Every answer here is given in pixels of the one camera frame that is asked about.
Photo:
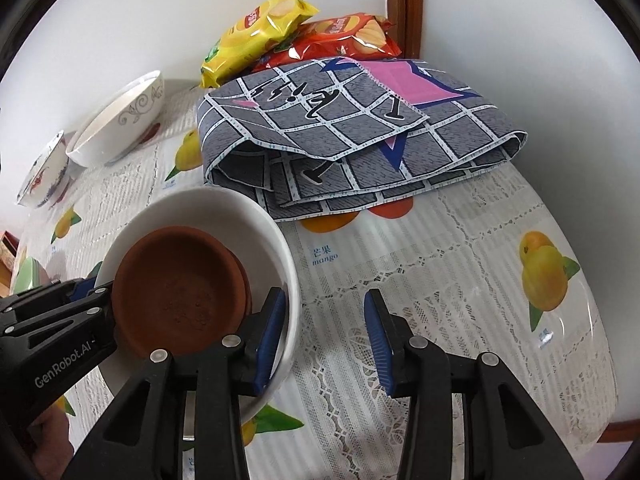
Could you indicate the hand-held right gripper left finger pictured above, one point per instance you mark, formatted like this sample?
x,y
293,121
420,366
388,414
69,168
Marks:
x,y
270,340

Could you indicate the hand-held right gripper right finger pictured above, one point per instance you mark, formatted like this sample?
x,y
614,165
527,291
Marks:
x,y
377,345

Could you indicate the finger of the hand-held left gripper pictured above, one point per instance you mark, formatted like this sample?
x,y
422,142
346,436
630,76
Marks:
x,y
97,306
82,286

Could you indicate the brown clay saucer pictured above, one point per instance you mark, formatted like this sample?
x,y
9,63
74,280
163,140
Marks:
x,y
185,290

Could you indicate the small white bowl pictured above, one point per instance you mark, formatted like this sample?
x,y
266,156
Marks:
x,y
260,240

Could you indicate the person's left hand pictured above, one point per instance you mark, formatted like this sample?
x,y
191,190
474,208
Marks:
x,y
47,427

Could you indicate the green plate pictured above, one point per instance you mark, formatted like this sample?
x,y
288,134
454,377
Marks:
x,y
27,275

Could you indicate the fruit-print lace tablecloth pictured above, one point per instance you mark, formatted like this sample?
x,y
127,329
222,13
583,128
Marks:
x,y
450,260

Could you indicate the large crane-patterned bowl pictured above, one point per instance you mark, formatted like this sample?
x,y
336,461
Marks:
x,y
45,180

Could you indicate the white bowl with grey scrollwork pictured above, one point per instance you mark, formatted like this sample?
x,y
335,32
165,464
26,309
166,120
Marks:
x,y
130,115

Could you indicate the grey checked folded cloth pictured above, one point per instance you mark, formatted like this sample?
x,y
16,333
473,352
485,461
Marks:
x,y
350,135

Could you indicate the yellow chips bag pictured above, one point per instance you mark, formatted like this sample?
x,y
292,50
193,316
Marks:
x,y
255,30

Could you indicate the red chips bag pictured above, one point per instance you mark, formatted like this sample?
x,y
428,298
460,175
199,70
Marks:
x,y
345,35

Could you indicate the wooden door frame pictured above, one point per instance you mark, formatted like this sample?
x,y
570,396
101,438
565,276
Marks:
x,y
405,5

